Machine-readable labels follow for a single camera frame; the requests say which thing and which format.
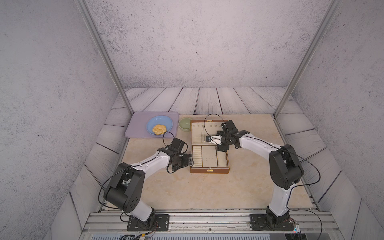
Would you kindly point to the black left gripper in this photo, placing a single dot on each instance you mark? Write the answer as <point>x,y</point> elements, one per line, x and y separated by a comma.
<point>185,156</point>

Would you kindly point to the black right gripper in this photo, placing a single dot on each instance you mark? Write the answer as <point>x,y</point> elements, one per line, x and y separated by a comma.
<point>222,147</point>

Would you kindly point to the brown wooden jewelry box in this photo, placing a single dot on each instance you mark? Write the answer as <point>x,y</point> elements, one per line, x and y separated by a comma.
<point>207,160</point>

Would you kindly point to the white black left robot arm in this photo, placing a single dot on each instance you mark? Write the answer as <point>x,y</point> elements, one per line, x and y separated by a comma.
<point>125,187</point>

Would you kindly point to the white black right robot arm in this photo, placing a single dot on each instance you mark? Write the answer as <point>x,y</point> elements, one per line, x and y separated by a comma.
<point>285,168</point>

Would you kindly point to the yellow bread pastry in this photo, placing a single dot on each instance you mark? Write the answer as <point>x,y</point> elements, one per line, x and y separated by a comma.
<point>159,129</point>

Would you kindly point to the green ceramic bowl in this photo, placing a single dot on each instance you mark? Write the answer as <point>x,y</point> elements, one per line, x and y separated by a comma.
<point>185,124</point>

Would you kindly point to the blue plate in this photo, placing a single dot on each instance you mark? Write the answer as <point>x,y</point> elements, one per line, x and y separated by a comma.
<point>162,120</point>

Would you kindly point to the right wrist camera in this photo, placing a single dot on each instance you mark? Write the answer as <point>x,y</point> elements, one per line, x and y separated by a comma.
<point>217,140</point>

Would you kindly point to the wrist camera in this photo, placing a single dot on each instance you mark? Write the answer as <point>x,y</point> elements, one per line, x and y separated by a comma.
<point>217,140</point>
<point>189,159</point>

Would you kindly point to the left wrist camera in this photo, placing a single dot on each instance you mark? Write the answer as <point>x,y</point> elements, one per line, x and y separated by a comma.
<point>189,159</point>

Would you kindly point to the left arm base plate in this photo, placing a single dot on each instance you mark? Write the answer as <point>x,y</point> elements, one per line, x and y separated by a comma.
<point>157,222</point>

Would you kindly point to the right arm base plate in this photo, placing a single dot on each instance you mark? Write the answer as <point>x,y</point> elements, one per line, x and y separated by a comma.
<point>270,222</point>

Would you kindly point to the aluminium mounting rail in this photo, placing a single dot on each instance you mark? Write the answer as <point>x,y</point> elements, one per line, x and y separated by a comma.
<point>316,225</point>

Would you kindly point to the right metal frame post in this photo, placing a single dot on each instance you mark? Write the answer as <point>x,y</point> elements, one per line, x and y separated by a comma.
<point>320,32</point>

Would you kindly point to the metal frame post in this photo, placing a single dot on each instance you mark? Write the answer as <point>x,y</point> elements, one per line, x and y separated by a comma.
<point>87,16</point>
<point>320,32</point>

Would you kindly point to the left metal frame post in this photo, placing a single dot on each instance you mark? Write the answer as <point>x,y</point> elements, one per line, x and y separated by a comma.
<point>87,16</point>

